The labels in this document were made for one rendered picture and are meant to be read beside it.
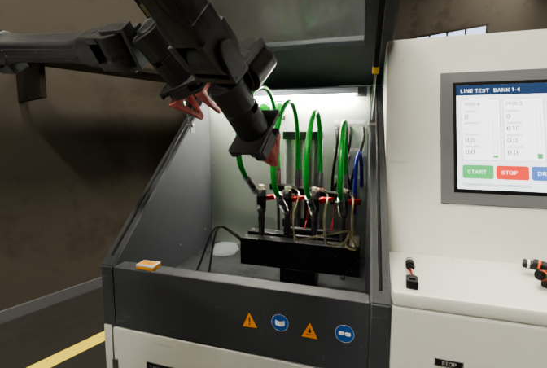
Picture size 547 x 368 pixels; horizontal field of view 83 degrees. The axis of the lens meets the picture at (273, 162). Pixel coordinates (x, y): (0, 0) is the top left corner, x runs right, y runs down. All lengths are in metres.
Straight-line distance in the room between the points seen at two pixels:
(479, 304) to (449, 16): 7.74
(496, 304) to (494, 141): 0.41
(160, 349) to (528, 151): 1.03
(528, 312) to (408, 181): 0.36
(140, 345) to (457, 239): 0.84
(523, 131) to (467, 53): 0.25
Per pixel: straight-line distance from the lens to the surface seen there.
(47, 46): 0.79
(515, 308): 0.74
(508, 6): 8.13
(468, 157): 0.93
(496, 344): 0.77
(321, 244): 0.89
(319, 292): 0.72
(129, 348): 1.00
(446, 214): 0.91
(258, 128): 0.51
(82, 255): 3.00
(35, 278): 2.94
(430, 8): 8.41
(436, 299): 0.71
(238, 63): 0.45
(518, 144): 0.97
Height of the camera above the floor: 1.29
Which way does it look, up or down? 6 degrees down
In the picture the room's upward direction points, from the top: straight up
